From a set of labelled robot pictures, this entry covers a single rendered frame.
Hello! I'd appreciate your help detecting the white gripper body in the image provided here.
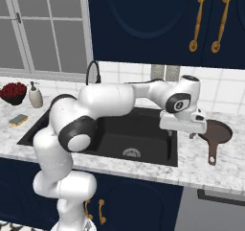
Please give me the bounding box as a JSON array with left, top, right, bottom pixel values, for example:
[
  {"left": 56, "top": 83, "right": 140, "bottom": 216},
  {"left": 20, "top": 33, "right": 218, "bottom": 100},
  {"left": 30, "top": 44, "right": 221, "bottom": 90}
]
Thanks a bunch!
[{"left": 159, "top": 109, "right": 208, "bottom": 134}]

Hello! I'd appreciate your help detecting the brown frying pan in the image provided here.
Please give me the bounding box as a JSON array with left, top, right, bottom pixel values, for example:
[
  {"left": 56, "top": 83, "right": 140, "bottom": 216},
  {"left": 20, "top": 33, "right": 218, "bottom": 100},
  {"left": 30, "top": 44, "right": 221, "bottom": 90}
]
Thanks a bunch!
[{"left": 197, "top": 118, "right": 234, "bottom": 167}]

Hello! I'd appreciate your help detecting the black sink basin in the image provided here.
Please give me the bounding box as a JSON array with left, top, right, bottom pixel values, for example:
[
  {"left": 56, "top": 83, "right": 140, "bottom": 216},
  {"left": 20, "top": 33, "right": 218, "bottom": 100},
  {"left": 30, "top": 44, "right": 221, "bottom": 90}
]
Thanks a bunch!
[{"left": 17, "top": 105, "right": 180, "bottom": 168}]

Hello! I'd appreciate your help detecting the yellow and grey sponge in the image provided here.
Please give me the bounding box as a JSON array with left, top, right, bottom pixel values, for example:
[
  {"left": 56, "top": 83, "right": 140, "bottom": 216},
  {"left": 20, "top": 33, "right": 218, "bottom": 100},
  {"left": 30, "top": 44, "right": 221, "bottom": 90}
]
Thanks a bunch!
[{"left": 8, "top": 113, "right": 30, "bottom": 127}]

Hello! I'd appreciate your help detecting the navy lower cupboard door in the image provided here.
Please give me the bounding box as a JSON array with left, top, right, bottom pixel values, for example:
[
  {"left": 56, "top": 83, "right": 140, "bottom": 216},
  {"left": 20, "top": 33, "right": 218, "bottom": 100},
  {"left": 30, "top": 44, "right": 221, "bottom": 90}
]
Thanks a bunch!
[
  {"left": 93, "top": 172, "right": 185, "bottom": 231},
  {"left": 0, "top": 157, "right": 97, "bottom": 231}
]

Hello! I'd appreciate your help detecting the grey dishwasher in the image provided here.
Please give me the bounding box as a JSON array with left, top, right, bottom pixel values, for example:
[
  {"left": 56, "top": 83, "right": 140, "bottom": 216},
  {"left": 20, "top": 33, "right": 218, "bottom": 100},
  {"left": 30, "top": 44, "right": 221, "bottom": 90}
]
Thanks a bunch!
[{"left": 173, "top": 186, "right": 245, "bottom": 231}]

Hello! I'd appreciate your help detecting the black curved tap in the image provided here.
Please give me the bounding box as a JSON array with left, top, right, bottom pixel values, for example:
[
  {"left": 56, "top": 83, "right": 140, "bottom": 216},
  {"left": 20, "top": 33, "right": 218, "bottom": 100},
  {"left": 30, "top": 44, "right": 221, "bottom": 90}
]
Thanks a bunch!
[{"left": 84, "top": 59, "right": 102, "bottom": 86}]

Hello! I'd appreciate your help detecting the wide navy upper cupboard door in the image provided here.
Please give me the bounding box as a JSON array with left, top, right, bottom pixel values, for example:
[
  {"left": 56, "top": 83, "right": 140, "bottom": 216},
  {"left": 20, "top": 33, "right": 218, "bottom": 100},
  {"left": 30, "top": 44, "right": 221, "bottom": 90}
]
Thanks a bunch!
[{"left": 86, "top": 0, "right": 209, "bottom": 67}]

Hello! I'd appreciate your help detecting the narrow navy upper cupboard door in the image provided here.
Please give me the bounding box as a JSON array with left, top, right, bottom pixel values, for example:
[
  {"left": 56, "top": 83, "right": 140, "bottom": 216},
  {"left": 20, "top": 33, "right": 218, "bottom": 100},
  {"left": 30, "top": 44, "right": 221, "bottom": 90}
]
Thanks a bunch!
[{"left": 201, "top": 0, "right": 245, "bottom": 70}]

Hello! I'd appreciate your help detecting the beige soap dispenser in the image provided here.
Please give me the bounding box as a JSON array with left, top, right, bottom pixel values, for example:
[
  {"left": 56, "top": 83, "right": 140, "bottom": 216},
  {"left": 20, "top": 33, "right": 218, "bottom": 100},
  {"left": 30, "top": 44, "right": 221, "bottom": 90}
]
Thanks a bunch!
[{"left": 28, "top": 81, "right": 44, "bottom": 109}]

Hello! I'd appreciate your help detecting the black bowl of red fruit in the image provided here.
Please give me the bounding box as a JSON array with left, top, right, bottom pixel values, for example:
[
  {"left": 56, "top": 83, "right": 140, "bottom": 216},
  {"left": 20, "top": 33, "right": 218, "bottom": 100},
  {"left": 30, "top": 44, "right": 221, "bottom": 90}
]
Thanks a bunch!
[{"left": 0, "top": 81, "right": 29, "bottom": 106}]

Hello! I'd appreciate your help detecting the grey framed window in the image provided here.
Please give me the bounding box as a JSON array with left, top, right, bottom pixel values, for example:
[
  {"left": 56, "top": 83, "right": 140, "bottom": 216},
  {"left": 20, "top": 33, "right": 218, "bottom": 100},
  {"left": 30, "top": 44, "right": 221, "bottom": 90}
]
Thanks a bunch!
[{"left": 0, "top": 0, "right": 94, "bottom": 83}]

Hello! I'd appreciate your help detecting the grey wall socket plate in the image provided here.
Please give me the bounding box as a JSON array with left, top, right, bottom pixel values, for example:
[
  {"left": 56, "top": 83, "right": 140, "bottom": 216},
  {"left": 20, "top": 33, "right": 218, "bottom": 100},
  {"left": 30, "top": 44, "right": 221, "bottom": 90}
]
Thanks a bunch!
[
  {"left": 165, "top": 64, "right": 182, "bottom": 82},
  {"left": 150, "top": 64, "right": 166, "bottom": 82}
]

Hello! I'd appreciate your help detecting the gold lower cupboard handle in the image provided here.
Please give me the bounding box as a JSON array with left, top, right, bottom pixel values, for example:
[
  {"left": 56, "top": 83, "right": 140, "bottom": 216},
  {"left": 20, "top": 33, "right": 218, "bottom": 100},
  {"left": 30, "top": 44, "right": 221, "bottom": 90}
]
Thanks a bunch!
[
  {"left": 83, "top": 198, "right": 94, "bottom": 221},
  {"left": 98, "top": 198, "right": 107, "bottom": 226}
]

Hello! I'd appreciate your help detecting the gold cupboard handle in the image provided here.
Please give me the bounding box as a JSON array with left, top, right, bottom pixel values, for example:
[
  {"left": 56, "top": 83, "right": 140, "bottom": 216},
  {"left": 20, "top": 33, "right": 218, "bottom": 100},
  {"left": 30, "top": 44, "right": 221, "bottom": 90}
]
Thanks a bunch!
[
  {"left": 189, "top": 0, "right": 208, "bottom": 53},
  {"left": 98, "top": 198, "right": 107, "bottom": 226},
  {"left": 211, "top": 0, "right": 234, "bottom": 54},
  {"left": 83, "top": 198, "right": 94, "bottom": 221}
]

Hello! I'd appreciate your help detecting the gold upper cupboard handle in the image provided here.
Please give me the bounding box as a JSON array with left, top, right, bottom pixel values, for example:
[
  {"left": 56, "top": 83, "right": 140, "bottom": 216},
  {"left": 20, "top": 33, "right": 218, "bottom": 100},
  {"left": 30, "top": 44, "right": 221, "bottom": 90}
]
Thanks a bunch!
[
  {"left": 189, "top": 0, "right": 208, "bottom": 53},
  {"left": 211, "top": 0, "right": 234, "bottom": 54}
]

